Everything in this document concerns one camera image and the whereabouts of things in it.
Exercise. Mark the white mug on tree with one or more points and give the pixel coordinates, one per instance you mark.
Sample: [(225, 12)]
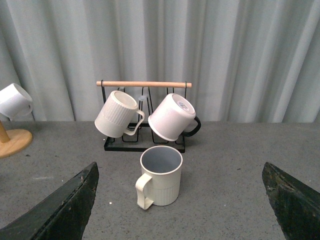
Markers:
[(15, 101)]

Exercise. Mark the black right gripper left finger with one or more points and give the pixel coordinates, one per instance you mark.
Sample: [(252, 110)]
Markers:
[(63, 215)]

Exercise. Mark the white mug black handle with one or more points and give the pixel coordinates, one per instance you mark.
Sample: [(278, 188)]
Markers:
[(173, 117)]

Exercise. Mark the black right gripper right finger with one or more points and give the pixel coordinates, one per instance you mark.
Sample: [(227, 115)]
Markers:
[(295, 205)]

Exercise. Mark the cream ribbed mug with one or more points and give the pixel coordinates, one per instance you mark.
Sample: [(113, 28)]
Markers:
[(159, 184), (116, 114)]

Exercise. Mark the grey curtain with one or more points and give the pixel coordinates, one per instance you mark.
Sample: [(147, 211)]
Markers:
[(247, 60)]

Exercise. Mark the cream ribbed hanging mug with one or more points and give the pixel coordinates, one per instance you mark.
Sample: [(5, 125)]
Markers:
[(116, 114)]

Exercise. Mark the wooden mug tree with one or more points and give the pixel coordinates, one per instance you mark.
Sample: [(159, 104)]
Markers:
[(13, 141)]

